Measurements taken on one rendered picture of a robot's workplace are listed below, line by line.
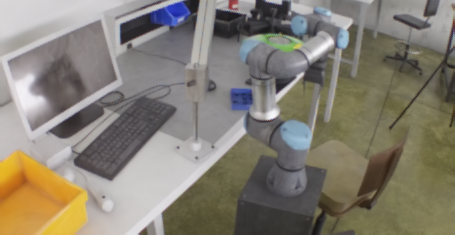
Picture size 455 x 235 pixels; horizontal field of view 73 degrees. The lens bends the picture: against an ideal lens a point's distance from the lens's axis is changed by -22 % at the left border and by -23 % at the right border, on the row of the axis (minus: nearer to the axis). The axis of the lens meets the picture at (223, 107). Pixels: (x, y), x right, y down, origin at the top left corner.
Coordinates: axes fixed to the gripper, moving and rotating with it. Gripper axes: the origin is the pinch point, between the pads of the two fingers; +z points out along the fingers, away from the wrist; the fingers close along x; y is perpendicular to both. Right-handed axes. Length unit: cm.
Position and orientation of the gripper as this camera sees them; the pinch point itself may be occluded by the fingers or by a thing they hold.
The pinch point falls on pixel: (310, 100)
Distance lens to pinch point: 133.1
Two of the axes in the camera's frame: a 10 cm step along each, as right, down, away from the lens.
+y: 3.6, -4.6, 8.1
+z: -0.4, 8.6, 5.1
